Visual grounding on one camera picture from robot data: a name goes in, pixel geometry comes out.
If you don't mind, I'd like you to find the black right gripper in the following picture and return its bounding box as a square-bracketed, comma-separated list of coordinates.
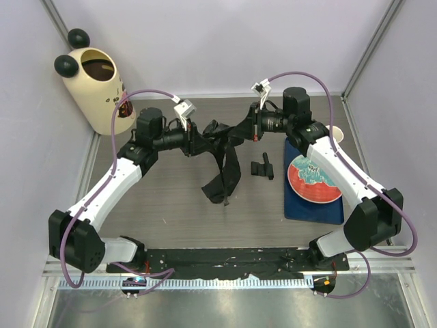
[229, 101, 293, 142]

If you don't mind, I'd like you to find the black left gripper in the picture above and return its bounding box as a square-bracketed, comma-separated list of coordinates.
[153, 118, 214, 157]

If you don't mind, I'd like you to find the black trash bag roll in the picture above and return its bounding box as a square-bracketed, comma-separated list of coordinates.
[251, 152, 274, 180]

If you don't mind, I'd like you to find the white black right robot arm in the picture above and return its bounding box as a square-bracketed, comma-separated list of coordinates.
[232, 84, 404, 270]

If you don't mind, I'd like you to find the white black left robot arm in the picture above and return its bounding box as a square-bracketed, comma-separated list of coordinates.
[48, 101, 210, 273]

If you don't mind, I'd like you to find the red teal floral plate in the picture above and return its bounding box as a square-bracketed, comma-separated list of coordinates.
[287, 155, 342, 204]

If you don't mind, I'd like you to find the pink ceramic mug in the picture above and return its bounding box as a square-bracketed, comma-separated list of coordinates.
[326, 125, 344, 144]

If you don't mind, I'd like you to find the dark blue tray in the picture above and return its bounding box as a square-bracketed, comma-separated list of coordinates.
[284, 139, 344, 225]

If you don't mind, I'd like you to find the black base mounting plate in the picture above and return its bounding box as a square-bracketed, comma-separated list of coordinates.
[123, 247, 350, 280]

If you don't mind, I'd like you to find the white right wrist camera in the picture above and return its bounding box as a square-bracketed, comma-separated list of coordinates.
[251, 79, 271, 110]

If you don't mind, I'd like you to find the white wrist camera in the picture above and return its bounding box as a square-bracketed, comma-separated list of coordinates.
[173, 99, 197, 131]
[251, 79, 271, 110]

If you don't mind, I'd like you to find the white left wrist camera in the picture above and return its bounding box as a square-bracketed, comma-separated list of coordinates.
[173, 99, 197, 131]

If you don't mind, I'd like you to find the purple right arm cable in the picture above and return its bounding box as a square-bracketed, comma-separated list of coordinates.
[268, 70, 419, 299]

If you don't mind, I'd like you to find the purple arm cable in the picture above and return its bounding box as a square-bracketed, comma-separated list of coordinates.
[268, 70, 419, 299]
[60, 88, 182, 296]

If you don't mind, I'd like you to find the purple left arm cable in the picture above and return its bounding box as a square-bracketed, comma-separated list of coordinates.
[60, 88, 182, 296]

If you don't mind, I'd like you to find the white slotted cable duct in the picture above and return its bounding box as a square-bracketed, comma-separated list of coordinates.
[57, 275, 314, 290]

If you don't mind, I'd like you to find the aluminium frame rail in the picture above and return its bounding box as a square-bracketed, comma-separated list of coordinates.
[42, 250, 416, 277]

